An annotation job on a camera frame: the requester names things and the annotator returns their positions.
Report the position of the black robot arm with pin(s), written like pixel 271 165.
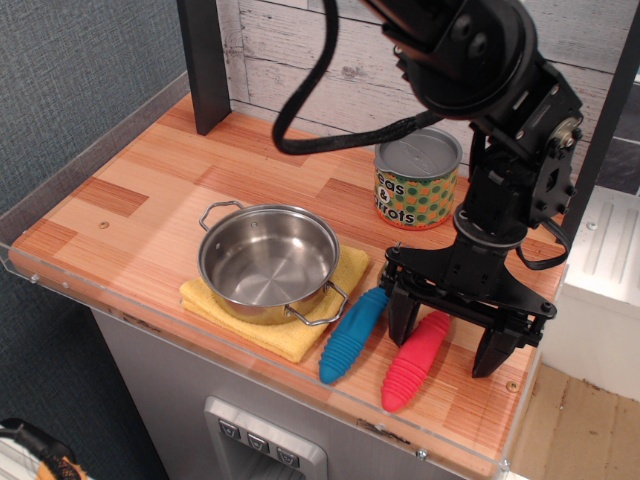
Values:
pixel 478 61

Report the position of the dark vertical post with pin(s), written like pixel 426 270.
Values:
pixel 613 107
pixel 205 61

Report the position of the stainless steel pot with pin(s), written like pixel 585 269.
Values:
pixel 271 264

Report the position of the dark vertical post right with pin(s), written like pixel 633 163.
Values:
pixel 613 107

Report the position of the orange object bottom left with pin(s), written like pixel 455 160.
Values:
pixel 59 468

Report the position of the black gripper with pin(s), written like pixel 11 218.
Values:
pixel 469 280

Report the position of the red handled metal spoon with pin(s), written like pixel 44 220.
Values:
pixel 410 367

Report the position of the yellow folded cloth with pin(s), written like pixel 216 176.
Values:
pixel 290 340

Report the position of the dark vertical post left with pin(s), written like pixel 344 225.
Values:
pixel 205 61

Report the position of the silver dispenser button panel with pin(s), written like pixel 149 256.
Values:
pixel 249 447

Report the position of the blue handled metal fork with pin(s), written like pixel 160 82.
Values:
pixel 349 338

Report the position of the white cabinet at right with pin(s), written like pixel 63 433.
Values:
pixel 595 336

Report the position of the grey toy fridge cabinet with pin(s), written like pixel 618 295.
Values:
pixel 169 384

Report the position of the peas and carrots can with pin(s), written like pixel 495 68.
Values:
pixel 415 179

